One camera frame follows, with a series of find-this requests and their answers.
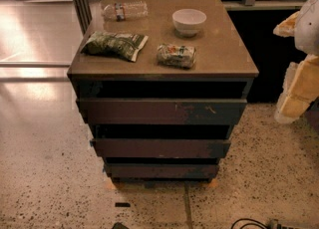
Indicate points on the dark object bottom edge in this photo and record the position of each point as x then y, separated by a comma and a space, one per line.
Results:
119, 225

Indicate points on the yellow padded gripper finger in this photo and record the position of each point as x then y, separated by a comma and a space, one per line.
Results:
300, 89

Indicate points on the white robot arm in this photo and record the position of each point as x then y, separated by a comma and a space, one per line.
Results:
306, 37

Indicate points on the clear plastic water bottle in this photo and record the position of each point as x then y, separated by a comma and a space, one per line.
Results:
124, 11

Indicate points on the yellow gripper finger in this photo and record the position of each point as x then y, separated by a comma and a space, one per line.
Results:
287, 27

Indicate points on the white ceramic bowl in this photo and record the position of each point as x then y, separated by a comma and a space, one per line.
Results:
188, 22

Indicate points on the top drawer front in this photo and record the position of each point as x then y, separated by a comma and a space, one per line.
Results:
161, 111

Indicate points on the brown drawer cabinet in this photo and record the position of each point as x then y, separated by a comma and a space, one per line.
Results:
223, 69

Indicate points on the crushed drink can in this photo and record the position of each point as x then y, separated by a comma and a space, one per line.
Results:
176, 56

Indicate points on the green chip bag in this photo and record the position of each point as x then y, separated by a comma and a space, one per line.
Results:
124, 45

